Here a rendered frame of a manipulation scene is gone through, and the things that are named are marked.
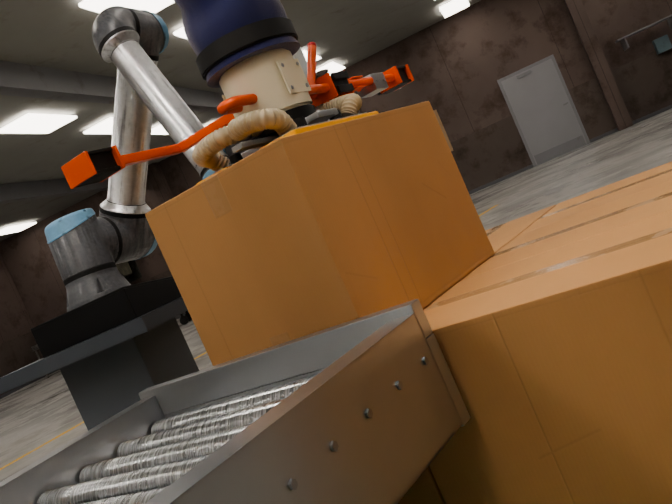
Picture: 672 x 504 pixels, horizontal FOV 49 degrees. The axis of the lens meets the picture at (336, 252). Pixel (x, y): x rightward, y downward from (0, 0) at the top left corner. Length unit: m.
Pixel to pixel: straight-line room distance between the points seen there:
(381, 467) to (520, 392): 0.32
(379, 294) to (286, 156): 0.31
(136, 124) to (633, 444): 1.59
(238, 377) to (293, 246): 0.27
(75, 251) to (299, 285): 0.95
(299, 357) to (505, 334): 0.36
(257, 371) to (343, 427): 0.45
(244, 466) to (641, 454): 0.64
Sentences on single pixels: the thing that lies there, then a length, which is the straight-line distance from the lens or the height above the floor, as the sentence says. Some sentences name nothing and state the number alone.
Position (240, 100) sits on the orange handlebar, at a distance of 1.53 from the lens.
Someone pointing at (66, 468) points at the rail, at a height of 0.56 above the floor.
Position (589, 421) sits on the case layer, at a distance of 1.22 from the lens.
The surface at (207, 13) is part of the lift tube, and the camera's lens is 1.61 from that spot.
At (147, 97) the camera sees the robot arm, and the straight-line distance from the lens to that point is 2.01.
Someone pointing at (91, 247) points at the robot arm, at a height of 0.98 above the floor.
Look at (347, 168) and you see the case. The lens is 1.42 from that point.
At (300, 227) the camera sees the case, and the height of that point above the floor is 0.79.
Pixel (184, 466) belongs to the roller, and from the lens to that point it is 1.10.
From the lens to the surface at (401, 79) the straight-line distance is 2.11.
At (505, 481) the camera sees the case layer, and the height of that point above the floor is 0.26.
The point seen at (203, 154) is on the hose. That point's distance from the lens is 1.53.
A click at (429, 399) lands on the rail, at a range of 1.13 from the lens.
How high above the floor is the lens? 0.78
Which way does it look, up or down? 2 degrees down
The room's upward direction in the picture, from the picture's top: 24 degrees counter-clockwise
